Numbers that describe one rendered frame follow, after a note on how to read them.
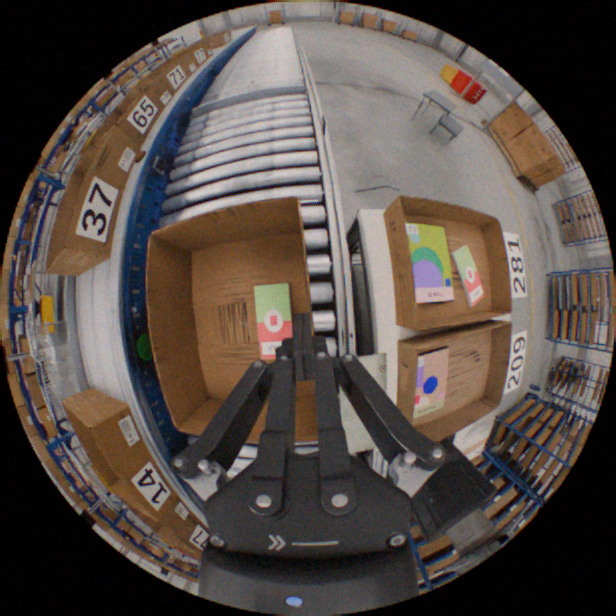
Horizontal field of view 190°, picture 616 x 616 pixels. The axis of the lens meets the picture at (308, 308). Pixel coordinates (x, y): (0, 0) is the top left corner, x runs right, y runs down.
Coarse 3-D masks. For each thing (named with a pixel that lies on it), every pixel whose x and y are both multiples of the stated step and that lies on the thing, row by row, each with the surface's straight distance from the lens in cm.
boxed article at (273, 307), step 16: (256, 288) 43; (272, 288) 43; (288, 288) 42; (256, 304) 43; (272, 304) 42; (288, 304) 42; (272, 320) 43; (288, 320) 42; (272, 336) 43; (288, 336) 43; (272, 352) 44
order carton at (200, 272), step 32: (192, 224) 39; (224, 224) 39; (256, 224) 40; (288, 224) 41; (160, 256) 44; (192, 256) 53; (224, 256) 49; (256, 256) 46; (288, 256) 44; (160, 288) 43; (192, 288) 52; (224, 288) 47; (160, 320) 42; (192, 320) 51; (224, 320) 48; (256, 320) 45; (160, 352) 41; (192, 352) 50; (224, 352) 49; (256, 352) 46; (160, 384) 42; (192, 384) 50; (224, 384) 52; (192, 416) 49
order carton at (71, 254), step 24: (96, 144) 84; (120, 144) 74; (96, 168) 65; (120, 168) 70; (72, 192) 93; (120, 192) 68; (72, 216) 57; (72, 240) 56; (96, 240) 59; (48, 264) 82; (72, 264) 68; (96, 264) 68
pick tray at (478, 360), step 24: (432, 336) 51; (456, 336) 49; (480, 336) 68; (504, 336) 70; (408, 360) 45; (456, 360) 62; (480, 360) 71; (504, 360) 72; (408, 384) 47; (456, 384) 66; (480, 384) 76; (504, 384) 74; (408, 408) 49; (456, 408) 72; (480, 408) 74; (432, 432) 62; (456, 432) 63
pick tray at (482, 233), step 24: (384, 216) 51; (408, 216) 55; (432, 216) 59; (456, 216) 62; (480, 216) 65; (408, 240) 41; (456, 240) 62; (480, 240) 72; (504, 240) 69; (408, 264) 41; (480, 264) 68; (504, 264) 68; (408, 288) 41; (456, 288) 59; (504, 288) 68; (408, 312) 42; (432, 312) 53; (456, 312) 59; (480, 312) 67; (504, 312) 66
